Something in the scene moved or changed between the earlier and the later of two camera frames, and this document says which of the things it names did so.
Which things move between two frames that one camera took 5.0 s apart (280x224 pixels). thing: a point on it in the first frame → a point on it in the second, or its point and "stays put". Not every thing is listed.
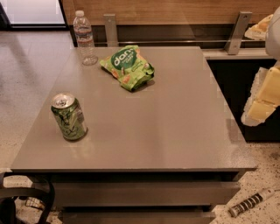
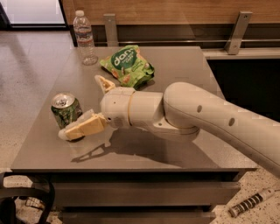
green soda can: (70, 116) stays put
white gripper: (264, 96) → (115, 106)
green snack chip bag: (126, 65) stays put
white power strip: (251, 202) stays put
